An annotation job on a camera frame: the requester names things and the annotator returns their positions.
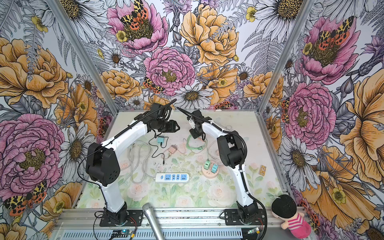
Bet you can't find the teal USB charger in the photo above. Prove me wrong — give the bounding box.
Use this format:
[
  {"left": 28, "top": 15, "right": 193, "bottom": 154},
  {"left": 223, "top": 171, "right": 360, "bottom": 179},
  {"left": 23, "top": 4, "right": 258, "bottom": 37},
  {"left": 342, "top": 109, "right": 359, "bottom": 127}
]
[
  {"left": 157, "top": 136, "right": 165, "bottom": 145},
  {"left": 211, "top": 164, "right": 219, "bottom": 174}
]

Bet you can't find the green USB cable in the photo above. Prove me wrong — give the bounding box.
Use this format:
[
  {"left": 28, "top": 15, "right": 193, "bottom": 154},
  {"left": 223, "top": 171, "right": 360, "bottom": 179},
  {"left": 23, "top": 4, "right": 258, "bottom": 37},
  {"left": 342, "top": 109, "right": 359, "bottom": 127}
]
[{"left": 185, "top": 133, "right": 208, "bottom": 152}]

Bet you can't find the pink USB charger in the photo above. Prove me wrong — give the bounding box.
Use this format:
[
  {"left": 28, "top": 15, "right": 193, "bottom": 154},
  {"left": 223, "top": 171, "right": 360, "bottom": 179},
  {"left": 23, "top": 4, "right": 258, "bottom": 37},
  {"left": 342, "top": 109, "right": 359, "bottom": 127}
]
[{"left": 168, "top": 145, "right": 178, "bottom": 155}]

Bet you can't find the green USB charger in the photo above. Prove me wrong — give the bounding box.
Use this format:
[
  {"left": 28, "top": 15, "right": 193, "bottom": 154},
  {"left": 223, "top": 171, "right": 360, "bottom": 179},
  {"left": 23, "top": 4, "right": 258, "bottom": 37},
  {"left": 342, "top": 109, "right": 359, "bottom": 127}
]
[{"left": 204, "top": 160, "right": 211, "bottom": 170}]

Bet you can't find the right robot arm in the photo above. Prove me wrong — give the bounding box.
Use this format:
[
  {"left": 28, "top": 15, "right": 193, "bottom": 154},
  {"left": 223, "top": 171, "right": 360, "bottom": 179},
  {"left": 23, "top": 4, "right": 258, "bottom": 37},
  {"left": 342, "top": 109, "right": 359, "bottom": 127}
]
[{"left": 177, "top": 108, "right": 268, "bottom": 227}]

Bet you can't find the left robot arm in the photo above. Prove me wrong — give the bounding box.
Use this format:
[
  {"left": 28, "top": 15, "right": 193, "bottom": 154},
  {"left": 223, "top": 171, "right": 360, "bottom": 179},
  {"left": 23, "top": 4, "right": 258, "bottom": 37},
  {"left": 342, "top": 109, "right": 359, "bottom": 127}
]
[{"left": 85, "top": 101, "right": 180, "bottom": 226}]

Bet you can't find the pink round power socket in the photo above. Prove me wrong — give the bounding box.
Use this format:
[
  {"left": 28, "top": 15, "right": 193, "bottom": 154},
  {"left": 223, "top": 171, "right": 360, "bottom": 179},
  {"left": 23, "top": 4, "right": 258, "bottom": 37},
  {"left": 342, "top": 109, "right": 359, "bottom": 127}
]
[{"left": 202, "top": 166, "right": 220, "bottom": 179}]

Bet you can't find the white blue power strip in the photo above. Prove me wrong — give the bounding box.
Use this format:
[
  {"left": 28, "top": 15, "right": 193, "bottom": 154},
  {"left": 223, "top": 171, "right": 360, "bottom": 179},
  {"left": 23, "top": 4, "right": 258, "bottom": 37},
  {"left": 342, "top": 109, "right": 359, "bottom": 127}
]
[{"left": 155, "top": 173, "right": 190, "bottom": 184}]

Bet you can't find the yellow square sticker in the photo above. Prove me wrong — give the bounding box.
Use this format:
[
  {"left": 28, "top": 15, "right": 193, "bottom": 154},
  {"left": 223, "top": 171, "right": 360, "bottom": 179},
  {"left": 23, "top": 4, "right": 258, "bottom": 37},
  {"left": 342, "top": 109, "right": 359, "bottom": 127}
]
[{"left": 259, "top": 165, "right": 267, "bottom": 177}]

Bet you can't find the silver microphone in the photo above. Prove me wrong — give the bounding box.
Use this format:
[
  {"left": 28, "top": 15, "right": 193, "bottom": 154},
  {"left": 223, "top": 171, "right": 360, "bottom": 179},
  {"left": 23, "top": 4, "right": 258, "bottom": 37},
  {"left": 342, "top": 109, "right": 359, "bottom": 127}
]
[{"left": 142, "top": 203, "right": 165, "bottom": 240}]

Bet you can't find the small green circuit board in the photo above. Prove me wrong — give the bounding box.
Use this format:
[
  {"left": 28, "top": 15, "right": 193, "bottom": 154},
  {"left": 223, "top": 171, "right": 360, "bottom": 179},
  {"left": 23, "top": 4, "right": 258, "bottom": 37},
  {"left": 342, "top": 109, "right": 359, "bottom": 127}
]
[{"left": 110, "top": 229, "right": 137, "bottom": 240}]

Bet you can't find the pink plush toy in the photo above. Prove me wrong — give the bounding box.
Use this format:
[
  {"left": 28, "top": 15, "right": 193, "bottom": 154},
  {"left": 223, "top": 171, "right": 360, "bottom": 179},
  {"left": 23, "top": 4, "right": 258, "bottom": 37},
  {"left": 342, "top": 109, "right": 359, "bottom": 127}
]
[{"left": 271, "top": 195, "right": 312, "bottom": 239}]

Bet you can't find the black thin cable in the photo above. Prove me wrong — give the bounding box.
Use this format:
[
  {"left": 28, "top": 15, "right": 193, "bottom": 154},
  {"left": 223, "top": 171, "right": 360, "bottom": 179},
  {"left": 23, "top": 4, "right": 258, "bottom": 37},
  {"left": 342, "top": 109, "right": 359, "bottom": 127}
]
[{"left": 148, "top": 133, "right": 169, "bottom": 165}]

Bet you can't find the pink round socket cable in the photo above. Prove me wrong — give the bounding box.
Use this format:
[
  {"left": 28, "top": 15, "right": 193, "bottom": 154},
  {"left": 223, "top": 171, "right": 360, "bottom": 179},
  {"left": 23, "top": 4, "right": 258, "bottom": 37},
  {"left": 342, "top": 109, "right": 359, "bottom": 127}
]
[{"left": 206, "top": 139, "right": 223, "bottom": 167}]

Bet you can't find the white power strip cable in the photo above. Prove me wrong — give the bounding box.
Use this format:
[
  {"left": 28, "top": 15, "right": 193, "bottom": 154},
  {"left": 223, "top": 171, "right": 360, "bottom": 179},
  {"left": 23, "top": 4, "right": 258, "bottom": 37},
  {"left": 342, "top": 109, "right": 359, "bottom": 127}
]
[{"left": 118, "top": 140, "right": 157, "bottom": 184}]

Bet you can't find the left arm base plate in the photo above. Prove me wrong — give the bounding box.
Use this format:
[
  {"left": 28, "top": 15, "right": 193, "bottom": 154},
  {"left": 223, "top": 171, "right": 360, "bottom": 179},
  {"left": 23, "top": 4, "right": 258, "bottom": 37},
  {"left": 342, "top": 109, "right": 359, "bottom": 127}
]
[{"left": 99, "top": 210, "right": 144, "bottom": 227}]

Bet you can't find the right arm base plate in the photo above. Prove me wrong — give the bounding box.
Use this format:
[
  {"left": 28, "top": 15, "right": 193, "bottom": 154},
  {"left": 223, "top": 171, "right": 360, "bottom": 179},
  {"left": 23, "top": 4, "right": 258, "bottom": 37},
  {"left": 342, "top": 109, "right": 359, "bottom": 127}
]
[{"left": 221, "top": 209, "right": 267, "bottom": 226}]

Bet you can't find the aluminium front rail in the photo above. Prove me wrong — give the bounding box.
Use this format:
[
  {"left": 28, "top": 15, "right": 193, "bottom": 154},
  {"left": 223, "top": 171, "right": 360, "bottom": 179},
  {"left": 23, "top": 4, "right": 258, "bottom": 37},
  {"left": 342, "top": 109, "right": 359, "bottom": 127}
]
[{"left": 51, "top": 208, "right": 294, "bottom": 240}]

